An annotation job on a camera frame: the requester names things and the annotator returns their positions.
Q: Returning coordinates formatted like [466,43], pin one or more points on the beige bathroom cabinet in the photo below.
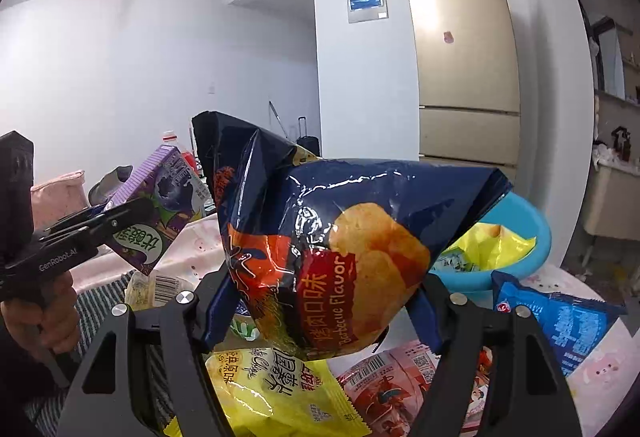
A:
[612,202]

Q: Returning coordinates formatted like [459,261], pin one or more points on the blue snack bag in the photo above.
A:
[574,326]

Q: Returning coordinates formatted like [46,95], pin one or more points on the blue plastic basin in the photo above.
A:
[518,215]

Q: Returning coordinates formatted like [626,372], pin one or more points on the yellow chips bag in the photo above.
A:
[263,392]

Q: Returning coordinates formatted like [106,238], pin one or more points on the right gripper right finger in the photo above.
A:
[527,393]

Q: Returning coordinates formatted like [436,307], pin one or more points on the red iced tea bottle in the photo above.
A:
[170,138]

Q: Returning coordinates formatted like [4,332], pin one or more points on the pink cartoon tablecloth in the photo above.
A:
[599,385]

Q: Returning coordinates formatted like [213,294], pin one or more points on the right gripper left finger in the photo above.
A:
[137,355]

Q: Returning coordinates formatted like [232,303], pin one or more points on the striped grey cloth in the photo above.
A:
[92,307]

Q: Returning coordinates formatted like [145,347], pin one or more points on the gold refrigerator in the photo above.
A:
[469,86]

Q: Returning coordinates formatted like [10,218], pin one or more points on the person's left hand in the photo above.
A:
[54,327]

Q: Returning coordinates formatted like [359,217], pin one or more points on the wall mirror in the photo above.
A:
[609,60]

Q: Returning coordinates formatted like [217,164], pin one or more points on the pink cushion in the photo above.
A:
[57,198]

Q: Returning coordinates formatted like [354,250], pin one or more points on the dark blue barbecue chips bag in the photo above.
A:
[325,252]

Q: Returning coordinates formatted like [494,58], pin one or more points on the red snack packet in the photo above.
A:
[388,388]

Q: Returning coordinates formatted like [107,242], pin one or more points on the yellow snack bag in basin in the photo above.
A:
[485,247]

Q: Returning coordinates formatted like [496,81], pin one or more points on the black suitcase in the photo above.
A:
[309,142]

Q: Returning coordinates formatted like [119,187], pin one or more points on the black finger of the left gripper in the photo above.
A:
[93,226]

